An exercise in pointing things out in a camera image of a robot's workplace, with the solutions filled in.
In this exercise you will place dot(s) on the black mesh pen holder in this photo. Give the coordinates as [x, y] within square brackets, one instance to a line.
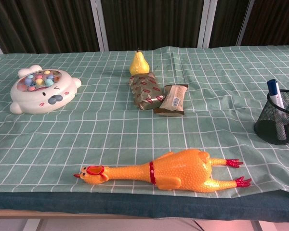
[266, 127]

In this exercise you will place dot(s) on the white marker with blue cap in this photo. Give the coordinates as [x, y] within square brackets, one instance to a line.
[272, 85]

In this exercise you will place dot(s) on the green printed snack package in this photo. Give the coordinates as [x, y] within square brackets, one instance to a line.
[144, 91]

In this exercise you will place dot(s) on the beige snack bar wrapper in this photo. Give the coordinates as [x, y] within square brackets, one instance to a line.
[174, 96]

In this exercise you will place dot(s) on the yellow pear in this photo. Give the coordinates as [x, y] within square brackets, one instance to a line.
[139, 65]

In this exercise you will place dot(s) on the green checked tablecloth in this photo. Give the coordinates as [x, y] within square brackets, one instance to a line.
[86, 132]

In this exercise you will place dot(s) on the yellow rubber chicken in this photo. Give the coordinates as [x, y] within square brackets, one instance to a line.
[183, 170]

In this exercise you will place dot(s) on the dark folding screen, white frames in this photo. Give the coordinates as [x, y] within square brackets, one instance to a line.
[147, 24]

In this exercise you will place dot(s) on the dark blue under cloth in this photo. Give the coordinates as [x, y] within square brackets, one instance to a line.
[86, 204]

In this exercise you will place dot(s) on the white seal toy game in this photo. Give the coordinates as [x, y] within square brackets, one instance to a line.
[38, 101]

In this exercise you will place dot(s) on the wooden table edge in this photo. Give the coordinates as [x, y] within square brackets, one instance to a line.
[26, 213]

